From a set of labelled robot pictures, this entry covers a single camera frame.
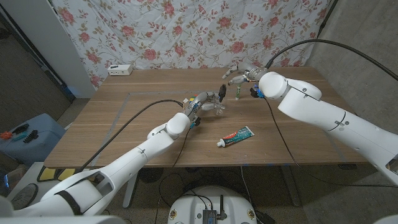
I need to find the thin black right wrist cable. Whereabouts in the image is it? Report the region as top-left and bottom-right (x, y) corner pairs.
(264, 98), (398, 188)

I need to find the thin black left wrist cable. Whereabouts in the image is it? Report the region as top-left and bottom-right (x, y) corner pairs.
(172, 126), (192, 169)

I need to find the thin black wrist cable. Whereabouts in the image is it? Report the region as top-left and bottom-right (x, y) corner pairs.
(264, 98), (398, 188)
(172, 126), (192, 169)

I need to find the black toothed comb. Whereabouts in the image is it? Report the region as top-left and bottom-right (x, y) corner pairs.
(23, 129), (40, 144)

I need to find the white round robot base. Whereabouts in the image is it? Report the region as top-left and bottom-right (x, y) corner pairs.
(167, 185), (258, 224)

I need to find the grey shoe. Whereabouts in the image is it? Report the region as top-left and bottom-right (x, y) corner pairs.
(11, 183), (39, 210)

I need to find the black plastic clip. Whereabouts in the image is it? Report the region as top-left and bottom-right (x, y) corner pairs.
(12, 123), (30, 135)

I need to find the toothpaste tube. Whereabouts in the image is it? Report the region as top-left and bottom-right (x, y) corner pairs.
(216, 126), (255, 148)

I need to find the floral backdrop cloth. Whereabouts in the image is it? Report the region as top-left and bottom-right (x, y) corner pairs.
(51, 0), (332, 90)

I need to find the black backdrop stand pole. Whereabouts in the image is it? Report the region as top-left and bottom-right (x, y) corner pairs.
(316, 0), (339, 40)

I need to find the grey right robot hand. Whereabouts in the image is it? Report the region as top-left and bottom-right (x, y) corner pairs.
(221, 62), (269, 87)

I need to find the clear dispenser bottle black pump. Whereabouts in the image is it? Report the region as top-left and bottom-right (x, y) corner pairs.
(205, 83), (227, 117)

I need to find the white table leg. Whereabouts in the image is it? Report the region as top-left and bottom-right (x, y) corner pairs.
(123, 174), (140, 208)

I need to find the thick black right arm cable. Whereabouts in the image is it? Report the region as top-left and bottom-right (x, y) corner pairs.
(264, 39), (398, 82)

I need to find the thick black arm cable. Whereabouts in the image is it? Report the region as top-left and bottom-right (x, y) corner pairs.
(76, 98), (184, 174)
(264, 39), (398, 82)

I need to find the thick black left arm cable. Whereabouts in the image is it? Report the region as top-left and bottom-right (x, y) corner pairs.
(76, 98), (184, 174)

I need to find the black radio box with antenna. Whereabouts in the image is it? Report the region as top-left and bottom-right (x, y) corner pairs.
(202, 195), (228, 224)

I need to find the white power strip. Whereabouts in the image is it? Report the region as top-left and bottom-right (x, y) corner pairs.
(107, 64), (134, 77)

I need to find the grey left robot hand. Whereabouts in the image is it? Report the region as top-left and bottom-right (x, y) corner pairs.
(185, 91), (225, 118)

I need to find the white robot torso shell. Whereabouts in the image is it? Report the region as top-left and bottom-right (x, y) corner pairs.
(0, 214), (127, 224)

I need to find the black floor cable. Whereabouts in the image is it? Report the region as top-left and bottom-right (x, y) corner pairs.
(154, 172), (203, 224)
(241, 166), (261, 218)

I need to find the black power adapter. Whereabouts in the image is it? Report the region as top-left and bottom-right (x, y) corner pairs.
(254, 210), (276, 224)

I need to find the grey table leg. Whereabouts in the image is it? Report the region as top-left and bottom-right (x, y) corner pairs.
(279, 164), (302, 208)

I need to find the blue storage bin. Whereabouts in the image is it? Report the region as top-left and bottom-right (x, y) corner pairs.
(0, 113), (67, 167)

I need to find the yellow black floor mat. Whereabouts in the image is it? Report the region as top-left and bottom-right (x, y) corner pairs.
(36, 167), (77, 183)

